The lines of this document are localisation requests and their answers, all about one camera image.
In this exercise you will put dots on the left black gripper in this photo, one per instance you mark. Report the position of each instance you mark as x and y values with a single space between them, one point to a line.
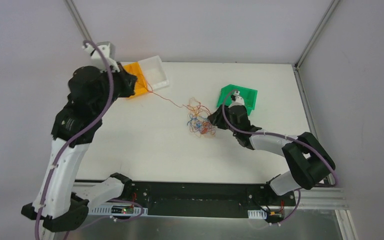
127 83

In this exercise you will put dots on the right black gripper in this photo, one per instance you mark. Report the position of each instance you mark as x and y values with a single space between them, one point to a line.
221 117

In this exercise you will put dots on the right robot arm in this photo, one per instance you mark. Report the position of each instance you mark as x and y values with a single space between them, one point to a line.
307 160

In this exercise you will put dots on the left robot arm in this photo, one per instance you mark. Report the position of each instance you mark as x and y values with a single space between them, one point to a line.
57 208

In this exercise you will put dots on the green plastic bin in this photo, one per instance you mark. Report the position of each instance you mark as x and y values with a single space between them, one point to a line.
249 96

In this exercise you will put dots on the orange plastic bin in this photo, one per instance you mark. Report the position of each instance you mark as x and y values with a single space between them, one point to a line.
141 86

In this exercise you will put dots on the white plastic bin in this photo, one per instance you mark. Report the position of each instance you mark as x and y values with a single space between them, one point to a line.
154 73

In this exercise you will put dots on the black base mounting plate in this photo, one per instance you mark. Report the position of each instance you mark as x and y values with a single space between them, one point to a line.
208 200

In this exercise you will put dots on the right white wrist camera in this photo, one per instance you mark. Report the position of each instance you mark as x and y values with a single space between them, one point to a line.
236 99

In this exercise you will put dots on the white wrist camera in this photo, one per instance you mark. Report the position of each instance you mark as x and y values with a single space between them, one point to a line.
236 99
102 55

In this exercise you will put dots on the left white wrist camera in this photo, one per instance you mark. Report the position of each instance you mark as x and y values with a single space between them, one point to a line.
102 55

